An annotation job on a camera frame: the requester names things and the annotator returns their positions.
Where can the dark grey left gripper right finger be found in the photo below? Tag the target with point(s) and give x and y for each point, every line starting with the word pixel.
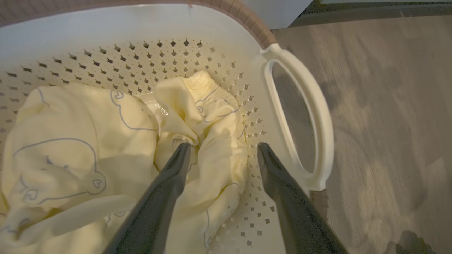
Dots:
pixel 296 215

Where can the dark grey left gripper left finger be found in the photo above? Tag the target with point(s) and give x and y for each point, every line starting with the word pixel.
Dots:
pixel 159 208

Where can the yellow bear-print trousers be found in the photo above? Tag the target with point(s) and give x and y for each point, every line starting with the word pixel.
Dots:
pixel 219 155

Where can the yellow bear-print top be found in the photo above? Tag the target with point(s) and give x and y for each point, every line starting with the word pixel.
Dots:
pixel 70 120

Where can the cream perforated laundry basket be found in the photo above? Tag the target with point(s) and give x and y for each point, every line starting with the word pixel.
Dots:
pixel 106 24

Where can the pale green cabinet dark plinth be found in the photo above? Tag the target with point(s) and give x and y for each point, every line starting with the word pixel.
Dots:
pixel 370 14

